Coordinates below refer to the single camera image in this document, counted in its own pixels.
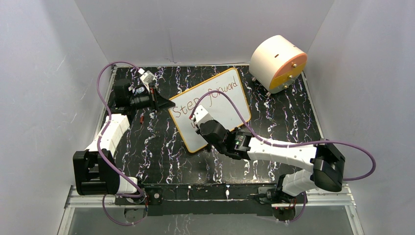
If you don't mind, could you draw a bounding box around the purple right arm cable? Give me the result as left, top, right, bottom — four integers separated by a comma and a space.
189, 90, 377, 224

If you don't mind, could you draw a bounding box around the blue white round jar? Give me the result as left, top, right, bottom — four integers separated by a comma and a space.
134, 86, 147, 96

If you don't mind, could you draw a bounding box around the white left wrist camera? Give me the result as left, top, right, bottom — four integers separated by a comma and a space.
138, 68, 155, 92

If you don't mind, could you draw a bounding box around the cream round drawer box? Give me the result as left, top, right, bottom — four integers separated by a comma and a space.
249, 35, 308, 96

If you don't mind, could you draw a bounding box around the aluminium rail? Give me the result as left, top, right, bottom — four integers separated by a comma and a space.
65, 183, 356, 208

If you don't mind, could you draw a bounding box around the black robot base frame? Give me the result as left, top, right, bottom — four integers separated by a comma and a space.
115, 183, 299, 220

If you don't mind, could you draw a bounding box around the yellow framed whiteboard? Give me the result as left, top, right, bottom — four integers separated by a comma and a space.
168, 68, 252, 153

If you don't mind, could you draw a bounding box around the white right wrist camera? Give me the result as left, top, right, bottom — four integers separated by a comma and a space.
189, 105, 213, 128

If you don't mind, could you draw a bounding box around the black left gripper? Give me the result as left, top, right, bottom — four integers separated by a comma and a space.
130, 86, 176, 114

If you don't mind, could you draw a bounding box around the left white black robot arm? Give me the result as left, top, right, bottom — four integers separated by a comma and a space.
73, 76, 175, 204

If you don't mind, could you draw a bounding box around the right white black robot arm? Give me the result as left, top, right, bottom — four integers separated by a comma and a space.
196, 120, 346, 203

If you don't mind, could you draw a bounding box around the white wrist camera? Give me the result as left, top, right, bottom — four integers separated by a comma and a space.
138, 68, 155, 92
189, 105, 213, 128

